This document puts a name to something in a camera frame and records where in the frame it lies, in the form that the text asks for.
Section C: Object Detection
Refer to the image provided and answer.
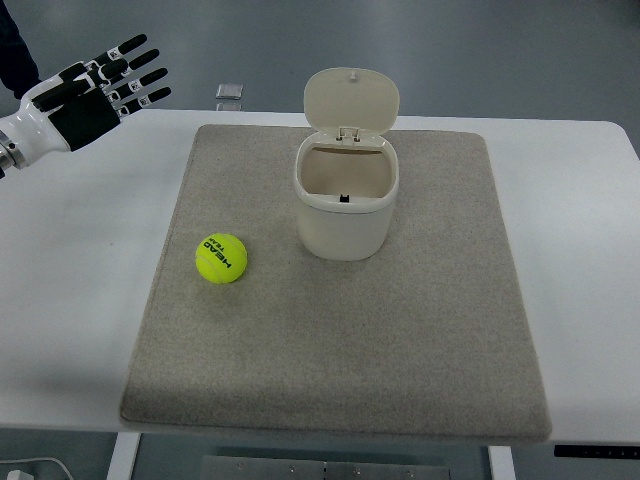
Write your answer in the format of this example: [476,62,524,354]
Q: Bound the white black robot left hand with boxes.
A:
[1,34,171,169]

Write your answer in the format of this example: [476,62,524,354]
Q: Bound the yellow tennis ball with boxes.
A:
[195,233,248,285]

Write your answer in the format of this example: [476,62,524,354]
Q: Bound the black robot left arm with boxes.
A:
[0,131,24,179]

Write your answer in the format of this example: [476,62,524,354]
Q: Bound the person in dark clothes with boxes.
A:
[1,1,40,100]

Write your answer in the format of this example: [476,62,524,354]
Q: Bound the silver floor socket plate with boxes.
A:
[216,83,244,100]

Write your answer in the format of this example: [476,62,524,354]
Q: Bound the beige bin with lid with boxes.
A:
[293,67,400,261]

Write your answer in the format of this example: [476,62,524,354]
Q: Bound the white left table leg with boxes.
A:
[106,432,141,480]

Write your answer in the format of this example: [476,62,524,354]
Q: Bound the white table leg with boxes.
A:
[488,446,516,480]
[106,432,141,480]

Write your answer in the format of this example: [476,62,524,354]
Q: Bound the white power adapter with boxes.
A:
[6,469,34,480]

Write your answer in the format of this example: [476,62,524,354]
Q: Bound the grey felt mat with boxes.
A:
[120,125,552,444]

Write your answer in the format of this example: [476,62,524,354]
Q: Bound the white right table leg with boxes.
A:
[488,446,516,480]

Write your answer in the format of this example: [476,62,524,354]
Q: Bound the black table control panel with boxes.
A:
[553,444,640,460]

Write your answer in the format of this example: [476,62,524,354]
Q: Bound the white cable on floor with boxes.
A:
[0,455,74,480]

